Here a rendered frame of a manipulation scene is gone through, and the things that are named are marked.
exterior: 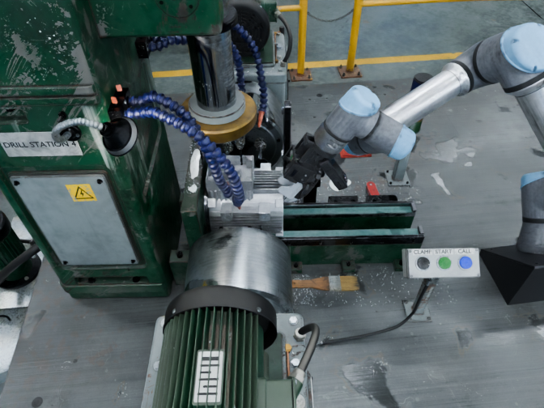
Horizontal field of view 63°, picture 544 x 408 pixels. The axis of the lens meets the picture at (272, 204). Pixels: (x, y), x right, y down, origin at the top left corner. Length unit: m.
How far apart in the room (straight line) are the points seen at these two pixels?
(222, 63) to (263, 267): 0.43
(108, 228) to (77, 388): 0.43
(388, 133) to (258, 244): 0.37
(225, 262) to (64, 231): 0.42
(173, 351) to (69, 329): 0.75
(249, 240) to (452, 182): 0.95
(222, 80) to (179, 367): 0.58
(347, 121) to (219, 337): 0.54
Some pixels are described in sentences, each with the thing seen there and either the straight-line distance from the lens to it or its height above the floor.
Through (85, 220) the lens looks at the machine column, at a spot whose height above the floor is 1.16.
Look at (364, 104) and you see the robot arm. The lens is 0.96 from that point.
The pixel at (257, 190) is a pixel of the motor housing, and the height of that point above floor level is 1.10.
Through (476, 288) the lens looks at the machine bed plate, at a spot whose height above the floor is 0.80.
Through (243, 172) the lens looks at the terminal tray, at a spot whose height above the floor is 1.12.
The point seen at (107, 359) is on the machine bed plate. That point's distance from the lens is 1.32.
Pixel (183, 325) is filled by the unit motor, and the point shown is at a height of 1.34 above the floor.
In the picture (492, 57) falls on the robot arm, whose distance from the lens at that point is 1.24.
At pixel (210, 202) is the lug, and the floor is 1.08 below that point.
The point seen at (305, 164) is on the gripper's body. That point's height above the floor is 1.23.
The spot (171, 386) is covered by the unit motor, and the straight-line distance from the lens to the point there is 0.65.
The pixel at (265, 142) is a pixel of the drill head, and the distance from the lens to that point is 1.37.
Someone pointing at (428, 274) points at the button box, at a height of 1.05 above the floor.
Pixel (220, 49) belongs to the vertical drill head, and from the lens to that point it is 0.94.
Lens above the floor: 1.94
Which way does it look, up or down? 47 degrees down
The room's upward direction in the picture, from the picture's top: 1 degrees counter-clockwise
